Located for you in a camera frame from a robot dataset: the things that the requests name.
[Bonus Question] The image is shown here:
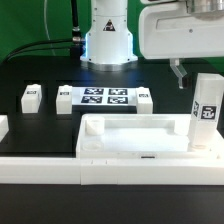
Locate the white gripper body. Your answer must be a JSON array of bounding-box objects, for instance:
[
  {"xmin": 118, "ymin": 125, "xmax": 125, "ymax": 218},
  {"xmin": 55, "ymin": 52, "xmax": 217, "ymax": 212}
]
[{"xmin": 139, "ymin": 1, "xmax": 224, "ymax": 59}]

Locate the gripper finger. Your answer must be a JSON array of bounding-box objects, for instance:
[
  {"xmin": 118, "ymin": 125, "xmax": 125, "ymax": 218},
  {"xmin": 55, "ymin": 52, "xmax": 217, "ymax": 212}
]
[{"xmin": 170, "ymin": 58, "xmax": 187, "ymax": 89}]

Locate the white desk top tray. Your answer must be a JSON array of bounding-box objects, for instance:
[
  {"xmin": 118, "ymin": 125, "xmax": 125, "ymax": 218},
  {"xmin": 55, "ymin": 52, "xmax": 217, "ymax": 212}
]
[{"xmin": 76, "ymin": 114, "xmax": 224, "ymax": 159}]

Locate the fiducial marker sheet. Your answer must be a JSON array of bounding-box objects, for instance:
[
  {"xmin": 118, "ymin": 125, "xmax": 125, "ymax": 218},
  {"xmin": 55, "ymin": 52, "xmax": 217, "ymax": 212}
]
[{"xmin": 72, "ymin": 87, "xmax": 136, "ymax": 106}]

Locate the white left fence block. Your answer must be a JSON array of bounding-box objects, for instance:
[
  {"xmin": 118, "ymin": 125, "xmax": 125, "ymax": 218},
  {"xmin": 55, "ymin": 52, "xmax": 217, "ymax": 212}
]
[{"xmin": 0, "ymin": 115, "xmax": 9, "ymax": 142}]

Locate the black thick cable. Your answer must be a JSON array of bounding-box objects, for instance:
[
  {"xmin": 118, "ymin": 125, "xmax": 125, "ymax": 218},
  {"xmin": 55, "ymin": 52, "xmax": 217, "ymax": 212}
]
[{"xmin": 3, "ymin": 0, "xmax": 86, "ymax": 63}]

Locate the thin white cable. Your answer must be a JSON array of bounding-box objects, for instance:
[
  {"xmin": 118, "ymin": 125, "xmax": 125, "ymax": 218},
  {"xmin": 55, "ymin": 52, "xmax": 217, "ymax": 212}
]
[{"xmin": 43, "ymin": 0, "xmax": 57, "ymax": 57}]

